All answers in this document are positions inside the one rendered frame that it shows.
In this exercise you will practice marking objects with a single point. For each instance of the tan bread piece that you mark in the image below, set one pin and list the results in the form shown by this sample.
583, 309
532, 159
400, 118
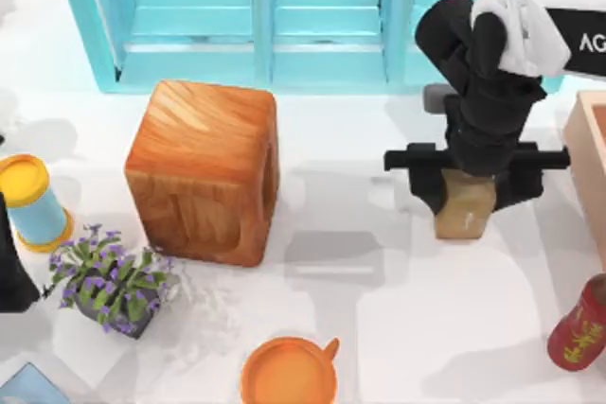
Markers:
464, 215

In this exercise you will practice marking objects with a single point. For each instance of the pale grey rounded box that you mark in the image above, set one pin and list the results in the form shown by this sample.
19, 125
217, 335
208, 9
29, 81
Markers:
436, 97

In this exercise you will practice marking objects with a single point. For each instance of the salmon-coloured box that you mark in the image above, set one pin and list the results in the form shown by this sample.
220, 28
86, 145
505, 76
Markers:
587, 148

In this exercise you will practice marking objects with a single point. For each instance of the red can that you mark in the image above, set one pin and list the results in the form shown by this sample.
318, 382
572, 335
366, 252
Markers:
580, 328

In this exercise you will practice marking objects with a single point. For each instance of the wooden block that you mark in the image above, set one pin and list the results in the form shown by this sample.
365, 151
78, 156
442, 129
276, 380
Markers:
199, 163

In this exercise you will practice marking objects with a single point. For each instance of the orange cup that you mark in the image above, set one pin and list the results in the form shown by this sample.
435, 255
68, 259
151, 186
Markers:
289, 373

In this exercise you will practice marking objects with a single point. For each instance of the light blue rack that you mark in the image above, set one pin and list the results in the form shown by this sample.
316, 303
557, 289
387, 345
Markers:
203, 21

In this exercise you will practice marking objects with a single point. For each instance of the purple flower plant pot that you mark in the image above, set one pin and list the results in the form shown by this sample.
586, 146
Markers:
111, 288

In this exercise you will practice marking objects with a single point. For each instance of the blue and yellow can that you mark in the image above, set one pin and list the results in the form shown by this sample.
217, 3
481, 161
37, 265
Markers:
35, 205

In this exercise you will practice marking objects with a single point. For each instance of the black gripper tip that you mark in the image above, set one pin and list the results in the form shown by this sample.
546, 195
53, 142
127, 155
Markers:
12, 271

